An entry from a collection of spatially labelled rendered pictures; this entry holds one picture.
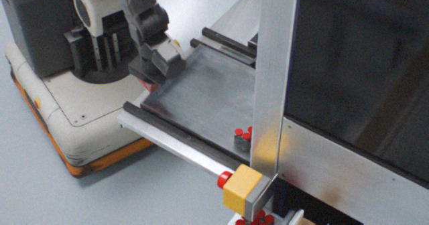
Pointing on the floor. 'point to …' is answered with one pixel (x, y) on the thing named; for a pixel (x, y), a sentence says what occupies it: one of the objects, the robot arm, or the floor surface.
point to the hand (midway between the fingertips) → (152, 90)
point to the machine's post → (273, 78)
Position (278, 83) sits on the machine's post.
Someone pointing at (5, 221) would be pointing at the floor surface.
